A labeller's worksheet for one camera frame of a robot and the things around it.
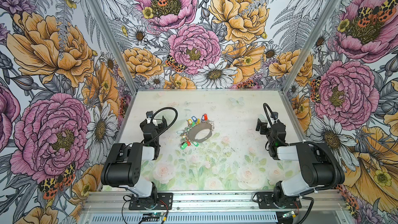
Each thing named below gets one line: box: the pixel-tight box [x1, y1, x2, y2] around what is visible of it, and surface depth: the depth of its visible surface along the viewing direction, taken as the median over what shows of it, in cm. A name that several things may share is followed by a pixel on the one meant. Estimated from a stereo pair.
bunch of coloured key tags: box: [175, 113, 216, 150], surface depth 101 cm
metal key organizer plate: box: [188, 122, 213, 143], surface depth 101 cm
